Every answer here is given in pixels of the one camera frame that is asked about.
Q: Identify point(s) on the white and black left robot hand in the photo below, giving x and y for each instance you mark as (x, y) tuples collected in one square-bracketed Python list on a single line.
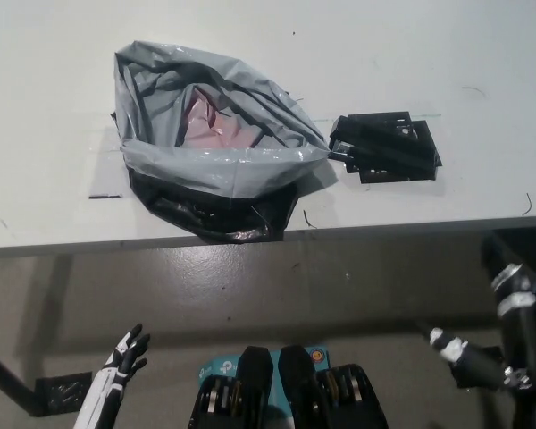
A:
[(111, 380)]

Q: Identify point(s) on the grey and black plastic bag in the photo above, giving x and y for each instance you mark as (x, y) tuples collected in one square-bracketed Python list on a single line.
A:
[(205, 170)]

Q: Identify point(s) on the black table foot plate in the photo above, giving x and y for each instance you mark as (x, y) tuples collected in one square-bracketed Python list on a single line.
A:
[(62, 393)]

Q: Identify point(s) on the black table leg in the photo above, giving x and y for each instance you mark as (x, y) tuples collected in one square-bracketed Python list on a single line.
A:
[(4, 373)]

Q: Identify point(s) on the teal router box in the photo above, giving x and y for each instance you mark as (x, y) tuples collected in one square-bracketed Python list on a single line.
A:
[(219, 366)]

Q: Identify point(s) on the grey translucent tape patch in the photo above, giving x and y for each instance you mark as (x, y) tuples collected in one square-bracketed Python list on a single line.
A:
[(107, 174)]

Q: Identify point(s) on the pink crumpled item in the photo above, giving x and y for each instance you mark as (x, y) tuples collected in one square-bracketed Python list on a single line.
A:
[(219, 125)]

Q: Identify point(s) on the black tripod with white tape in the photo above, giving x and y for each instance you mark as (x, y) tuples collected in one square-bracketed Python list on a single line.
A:
[(516, 322)]

